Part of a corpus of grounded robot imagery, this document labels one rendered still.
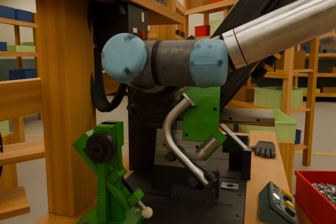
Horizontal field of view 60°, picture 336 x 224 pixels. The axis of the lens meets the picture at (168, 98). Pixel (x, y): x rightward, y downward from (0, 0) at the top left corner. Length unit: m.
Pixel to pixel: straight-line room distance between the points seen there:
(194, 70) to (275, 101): 3.23
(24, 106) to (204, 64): 0.54
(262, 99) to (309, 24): 3.23
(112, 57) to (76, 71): 0.41
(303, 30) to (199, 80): 0.21
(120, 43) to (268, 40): 0.26
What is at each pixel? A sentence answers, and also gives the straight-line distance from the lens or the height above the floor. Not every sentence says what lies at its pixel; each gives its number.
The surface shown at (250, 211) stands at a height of 0.90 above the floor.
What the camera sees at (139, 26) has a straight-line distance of 1.00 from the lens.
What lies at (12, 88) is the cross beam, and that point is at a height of 1.26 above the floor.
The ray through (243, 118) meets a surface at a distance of 1.05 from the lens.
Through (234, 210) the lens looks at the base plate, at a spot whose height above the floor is 0.90.
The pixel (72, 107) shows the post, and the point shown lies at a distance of 0.84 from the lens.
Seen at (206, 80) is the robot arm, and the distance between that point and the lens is 0.44.
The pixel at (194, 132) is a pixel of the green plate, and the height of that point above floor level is 1.10.
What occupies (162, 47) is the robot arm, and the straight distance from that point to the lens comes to 0.46.
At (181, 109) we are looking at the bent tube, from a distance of 0.92.
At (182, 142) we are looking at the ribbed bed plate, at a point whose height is 1.06.
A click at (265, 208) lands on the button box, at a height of 0.93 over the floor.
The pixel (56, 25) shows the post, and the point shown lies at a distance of 0.84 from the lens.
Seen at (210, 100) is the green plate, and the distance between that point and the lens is 0.94.
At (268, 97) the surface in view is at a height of 0.85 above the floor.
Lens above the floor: 1.34
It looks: 8 degrees down
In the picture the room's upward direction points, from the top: straight up
